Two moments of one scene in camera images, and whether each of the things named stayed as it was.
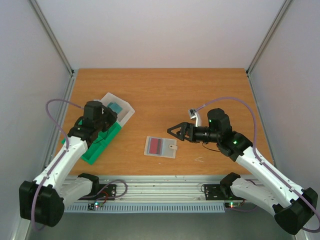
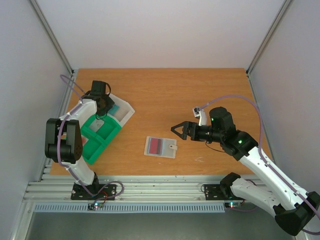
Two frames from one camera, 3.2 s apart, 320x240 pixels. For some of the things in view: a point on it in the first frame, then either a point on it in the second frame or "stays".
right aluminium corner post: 265,43 stays
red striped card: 155,146 stays
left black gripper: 113,116 → 111,103
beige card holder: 160,147 stays
